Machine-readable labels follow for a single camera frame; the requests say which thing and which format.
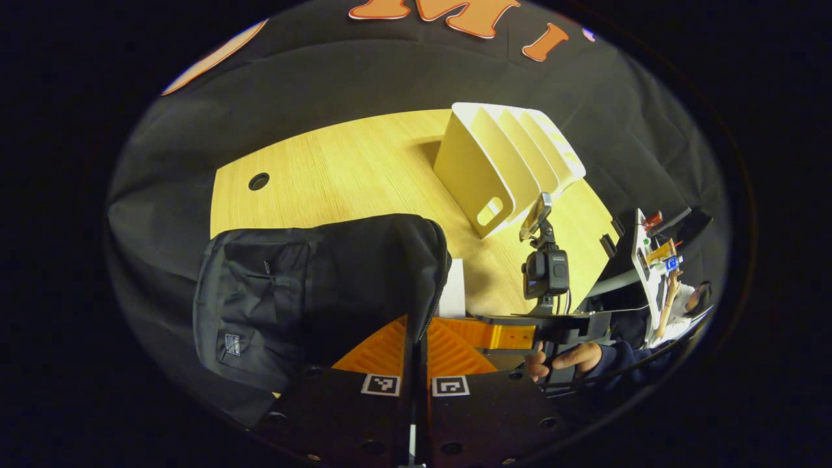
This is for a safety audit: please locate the white bookshelf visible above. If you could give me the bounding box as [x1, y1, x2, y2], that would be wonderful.
[434, 102, 587, 239]

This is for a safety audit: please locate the black schoolbag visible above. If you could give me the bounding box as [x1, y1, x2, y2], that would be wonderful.
[193, 213, 454, 394]

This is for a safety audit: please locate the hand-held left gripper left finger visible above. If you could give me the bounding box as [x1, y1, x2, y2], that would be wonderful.
[251, 315, 417, 468]

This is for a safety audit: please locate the white spine book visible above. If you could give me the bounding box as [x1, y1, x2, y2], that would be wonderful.
[439, 259, 467, 319]

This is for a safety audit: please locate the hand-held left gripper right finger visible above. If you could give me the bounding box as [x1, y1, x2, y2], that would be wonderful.
[418, 317, 574, 468]

